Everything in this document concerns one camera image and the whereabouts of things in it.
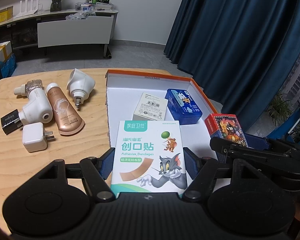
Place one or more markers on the blue dental floss box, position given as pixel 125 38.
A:
pixel 182 107

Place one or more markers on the white TV cabinet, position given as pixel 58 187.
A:
pixel 49 29

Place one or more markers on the white grey product box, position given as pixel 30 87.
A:
pixel 150 108

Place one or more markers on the red playing cards box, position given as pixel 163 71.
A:
pixel 225 126

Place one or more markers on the white USB charger cube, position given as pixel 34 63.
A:
pixel 35 137

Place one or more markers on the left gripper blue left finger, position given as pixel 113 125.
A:
pixel 105 163

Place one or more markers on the dark blue curtain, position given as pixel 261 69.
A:
pixel 239 51

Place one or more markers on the bronze cosmetic tube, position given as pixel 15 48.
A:
pixel 66 117

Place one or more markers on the black small charger box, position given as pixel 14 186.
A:
pixel 11 122

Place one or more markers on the adhesive bandages box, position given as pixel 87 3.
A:
pixel 149 158

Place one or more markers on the white wifi router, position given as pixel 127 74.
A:
pixel 27 8

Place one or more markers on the white cone plug device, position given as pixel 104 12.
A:
pixel 80 85

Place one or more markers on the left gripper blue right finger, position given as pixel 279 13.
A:
pixel 193 163

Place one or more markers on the blue floor bag with boxes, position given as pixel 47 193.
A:
pixel 7 59

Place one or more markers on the yellow cardboard box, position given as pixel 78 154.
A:
pixel 6 14

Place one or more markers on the white mosquito repellent plug heater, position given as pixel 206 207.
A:
pixel 38 108

